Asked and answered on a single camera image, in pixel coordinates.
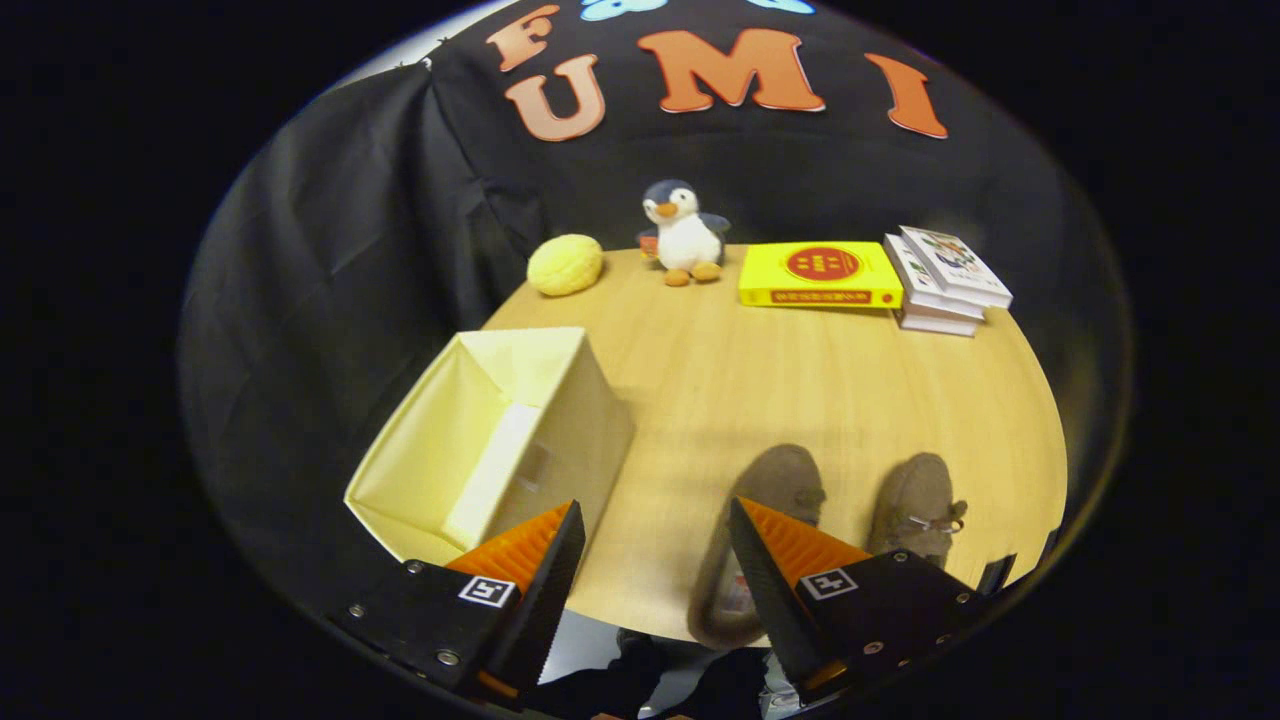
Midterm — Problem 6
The person's dark clothing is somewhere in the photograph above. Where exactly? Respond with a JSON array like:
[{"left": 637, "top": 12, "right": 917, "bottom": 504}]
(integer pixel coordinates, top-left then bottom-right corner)
[{"left": 520, "top": 610, "right": 801, "bottom": 720}]

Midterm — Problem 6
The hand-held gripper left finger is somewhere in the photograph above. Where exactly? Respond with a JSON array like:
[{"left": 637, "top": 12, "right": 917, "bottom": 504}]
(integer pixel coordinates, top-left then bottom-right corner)
[{"left": 328, "top": 500, "right": 587, "bottom": 706}]

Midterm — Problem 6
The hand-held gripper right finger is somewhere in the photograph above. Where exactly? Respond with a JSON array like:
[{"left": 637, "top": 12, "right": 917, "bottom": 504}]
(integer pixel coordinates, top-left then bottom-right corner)
[{"left": 728, "top": 496, "right": 991, "bottom": 706}]

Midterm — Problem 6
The white book colourful cover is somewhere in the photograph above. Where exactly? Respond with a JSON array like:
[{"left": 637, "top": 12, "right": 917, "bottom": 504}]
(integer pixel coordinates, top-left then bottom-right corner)
[{"left": 898, "top": 226, "right": 1014, "bottom": 309}]

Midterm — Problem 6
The penguin plush toy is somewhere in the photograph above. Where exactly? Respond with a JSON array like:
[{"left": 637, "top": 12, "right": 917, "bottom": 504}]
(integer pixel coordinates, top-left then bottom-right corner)
[{"left": 637, "top": 178, "right": 733, "bottom": 288}]

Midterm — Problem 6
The cream fabric storage box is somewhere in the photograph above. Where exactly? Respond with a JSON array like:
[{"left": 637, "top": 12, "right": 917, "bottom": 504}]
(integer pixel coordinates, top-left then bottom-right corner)
[{"left": 343, "top": 327, "right": 636, "bottom": 566}]

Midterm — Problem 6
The yellow lemon plush toy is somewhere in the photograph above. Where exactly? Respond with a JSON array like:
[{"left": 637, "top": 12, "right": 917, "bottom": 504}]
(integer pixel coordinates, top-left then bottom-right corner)
[{"left": 526, "top": 233, "right": 605, "bottom": 297}]

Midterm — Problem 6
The brown fuzzy shoe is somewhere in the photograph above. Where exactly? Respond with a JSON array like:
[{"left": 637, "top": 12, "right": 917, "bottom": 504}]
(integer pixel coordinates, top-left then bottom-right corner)
[
  {"left": 864, "top": 452, "right": 969, "bottom": 569},
  {"left": 686, "top": 444, "right": 827, "bottom": 651}
]

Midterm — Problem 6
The black backdrop cloth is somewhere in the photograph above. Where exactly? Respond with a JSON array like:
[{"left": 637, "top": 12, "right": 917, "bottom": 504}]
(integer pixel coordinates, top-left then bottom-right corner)
[{"left": 178, "top": 0, "right": 1136, "bottom": 641}]

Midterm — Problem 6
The yellow book red circle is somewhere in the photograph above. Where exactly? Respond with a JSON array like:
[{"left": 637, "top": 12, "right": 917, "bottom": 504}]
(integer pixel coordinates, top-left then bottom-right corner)
[{"left": 738, "top": 241, "right": 905, "bottom": 309}]

